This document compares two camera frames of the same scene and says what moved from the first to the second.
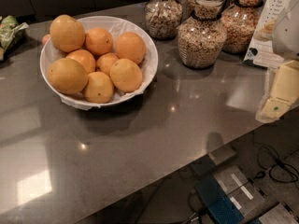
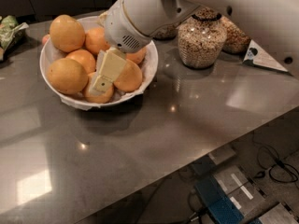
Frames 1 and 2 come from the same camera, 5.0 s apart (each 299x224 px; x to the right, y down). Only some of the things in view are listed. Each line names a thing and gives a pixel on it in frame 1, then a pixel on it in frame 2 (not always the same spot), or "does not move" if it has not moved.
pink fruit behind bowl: [45, 39] does not move
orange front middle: [99, 88] does not move
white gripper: [288, 36] -> [121, 29]
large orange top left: [66, 33] does not move
